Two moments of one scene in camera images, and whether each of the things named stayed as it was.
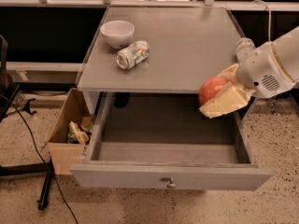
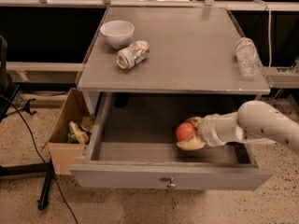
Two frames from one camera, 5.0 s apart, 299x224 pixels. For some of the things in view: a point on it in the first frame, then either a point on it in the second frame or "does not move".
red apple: (208, 88) -> (185, 131)
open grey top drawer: (161, 141) does not move
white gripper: (263, 68) -> (207, 131)
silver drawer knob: (171, 185) does not move
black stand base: (8, 91) does not move
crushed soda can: (130, 56) does not move
